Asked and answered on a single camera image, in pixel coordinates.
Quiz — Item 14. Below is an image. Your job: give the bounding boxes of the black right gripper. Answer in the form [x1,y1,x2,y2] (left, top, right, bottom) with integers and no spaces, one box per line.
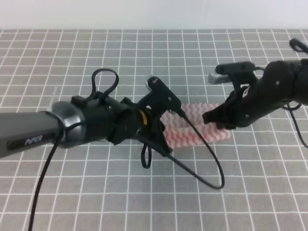
[202,79,292,130]

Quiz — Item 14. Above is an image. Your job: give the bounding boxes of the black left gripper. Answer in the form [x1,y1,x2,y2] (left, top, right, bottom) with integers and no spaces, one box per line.
[108,98,173,155]

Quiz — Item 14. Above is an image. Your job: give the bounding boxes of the pink white wavy towel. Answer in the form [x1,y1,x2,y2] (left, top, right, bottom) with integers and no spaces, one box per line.
[158,103,231,150]

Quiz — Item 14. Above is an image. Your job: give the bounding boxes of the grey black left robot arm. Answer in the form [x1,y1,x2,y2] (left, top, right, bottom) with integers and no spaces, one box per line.
[0,97,171,157]

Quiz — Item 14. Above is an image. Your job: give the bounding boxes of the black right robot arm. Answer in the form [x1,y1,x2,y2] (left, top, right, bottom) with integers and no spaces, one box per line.
[202,59,308,129]

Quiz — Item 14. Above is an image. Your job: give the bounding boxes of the black left camera cable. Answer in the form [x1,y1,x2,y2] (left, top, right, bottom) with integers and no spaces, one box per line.
[141,108,226,190]

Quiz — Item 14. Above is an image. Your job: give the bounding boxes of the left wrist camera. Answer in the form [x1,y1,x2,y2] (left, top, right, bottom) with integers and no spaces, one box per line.
[146,76,181,113]

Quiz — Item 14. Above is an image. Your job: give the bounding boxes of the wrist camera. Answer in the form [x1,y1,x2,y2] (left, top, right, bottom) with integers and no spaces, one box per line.
[146,76,181,113]
[208,61,257,85]

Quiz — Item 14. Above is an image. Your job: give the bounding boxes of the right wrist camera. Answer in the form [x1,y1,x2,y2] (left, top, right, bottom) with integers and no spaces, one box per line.
[208,61,257,85]

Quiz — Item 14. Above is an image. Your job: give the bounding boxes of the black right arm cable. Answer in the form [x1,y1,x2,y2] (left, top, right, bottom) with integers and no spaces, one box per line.
[285,38,308,148]

